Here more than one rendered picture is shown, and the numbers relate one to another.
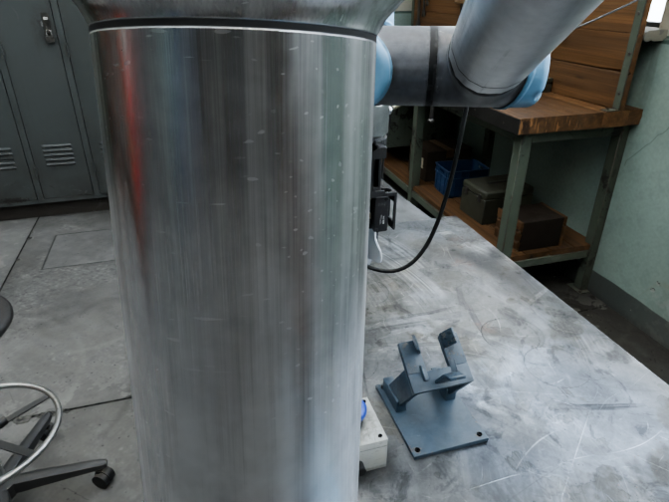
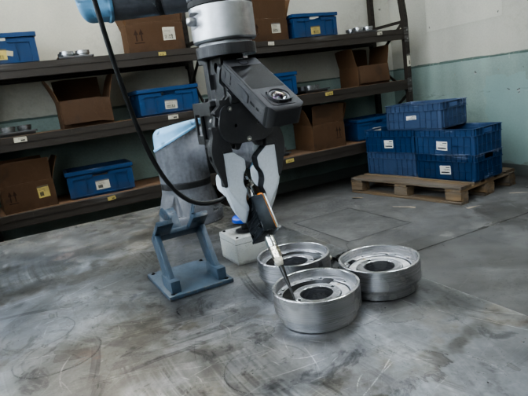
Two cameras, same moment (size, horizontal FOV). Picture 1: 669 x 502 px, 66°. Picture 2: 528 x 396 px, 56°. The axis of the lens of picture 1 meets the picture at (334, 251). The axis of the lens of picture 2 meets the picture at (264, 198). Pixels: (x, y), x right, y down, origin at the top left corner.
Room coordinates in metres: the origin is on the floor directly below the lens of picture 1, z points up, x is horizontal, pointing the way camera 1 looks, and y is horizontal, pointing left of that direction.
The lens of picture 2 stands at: (1.25, -0.11, 1.07)
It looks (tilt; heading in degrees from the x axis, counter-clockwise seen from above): 12 degrees down; 171
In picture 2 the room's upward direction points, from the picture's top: 8 degrees counter-clockwise
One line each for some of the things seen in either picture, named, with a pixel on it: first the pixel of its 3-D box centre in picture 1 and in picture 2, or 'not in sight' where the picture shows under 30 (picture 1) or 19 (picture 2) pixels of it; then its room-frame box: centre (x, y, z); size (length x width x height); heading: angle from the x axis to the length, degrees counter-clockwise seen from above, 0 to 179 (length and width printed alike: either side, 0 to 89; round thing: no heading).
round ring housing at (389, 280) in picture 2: not in sight; (379, 272); (0.67, 0.13, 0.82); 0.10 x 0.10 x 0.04
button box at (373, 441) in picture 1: (349, 439); (245, 241); (0.43, -0.02, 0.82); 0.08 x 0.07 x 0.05; 16
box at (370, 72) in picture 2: not in sight; (362, 67); (-3.73, 1.90, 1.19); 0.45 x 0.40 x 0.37; 101
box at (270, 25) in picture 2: not in sight; (255, 23); (-3.41, 0.78, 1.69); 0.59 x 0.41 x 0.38; 111
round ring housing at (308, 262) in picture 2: not in sight; (294, 266); (0.59, 0.03, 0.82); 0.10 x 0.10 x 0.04
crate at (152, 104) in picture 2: not in sight; (163, 100); (-3.14, -0.15, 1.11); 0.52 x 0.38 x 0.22; 106
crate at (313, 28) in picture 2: not in sight; (304, 28); (-3.56, 1.28, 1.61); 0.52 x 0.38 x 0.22; 109
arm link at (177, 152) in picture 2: not in sight; (183, 150); (0.10, -0.09, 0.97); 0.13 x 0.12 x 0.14; 83
